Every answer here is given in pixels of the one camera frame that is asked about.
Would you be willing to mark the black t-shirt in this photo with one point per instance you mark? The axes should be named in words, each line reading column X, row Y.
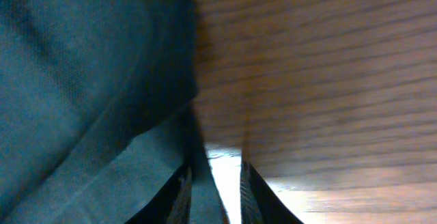
column 97, row 110

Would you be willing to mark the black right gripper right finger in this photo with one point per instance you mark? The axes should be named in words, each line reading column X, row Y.
column 259, row 204

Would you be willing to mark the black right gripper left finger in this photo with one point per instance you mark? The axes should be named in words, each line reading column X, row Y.
column 171, row 204

